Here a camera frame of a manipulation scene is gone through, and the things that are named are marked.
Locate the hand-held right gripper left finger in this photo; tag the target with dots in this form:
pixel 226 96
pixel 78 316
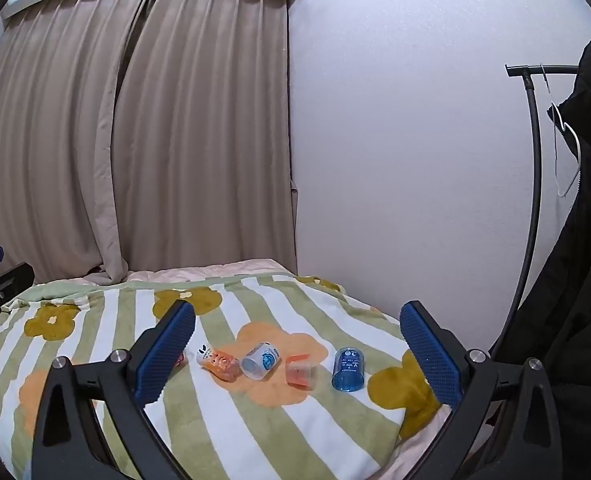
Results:
pixel 168 355

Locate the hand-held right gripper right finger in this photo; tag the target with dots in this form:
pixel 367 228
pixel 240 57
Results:
pixel 433 357

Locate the clear blue plastic cup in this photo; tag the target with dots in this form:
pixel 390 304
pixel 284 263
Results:
pixel 349 370

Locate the white cup with blue print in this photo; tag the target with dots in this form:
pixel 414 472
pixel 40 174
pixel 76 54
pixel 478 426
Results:
pixel 259 360

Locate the small clear orange cup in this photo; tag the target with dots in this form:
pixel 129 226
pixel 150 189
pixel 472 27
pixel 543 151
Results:
pixel 301 372

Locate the pink bed sheet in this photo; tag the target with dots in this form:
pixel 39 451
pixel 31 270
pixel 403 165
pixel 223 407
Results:
pixel 200 272

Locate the striped flower blanket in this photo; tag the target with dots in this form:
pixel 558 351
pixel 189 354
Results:
pixel 255 425

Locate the beige curtain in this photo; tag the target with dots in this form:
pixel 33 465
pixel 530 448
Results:
pixel 45 135
pixel 205 125

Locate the black coat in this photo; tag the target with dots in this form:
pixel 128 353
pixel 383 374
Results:
pixel 575 310

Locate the black clothes rack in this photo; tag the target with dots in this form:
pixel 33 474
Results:
pixel 536 170

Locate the white clothes hanger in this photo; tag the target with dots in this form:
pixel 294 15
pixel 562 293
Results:
pixel 570 135

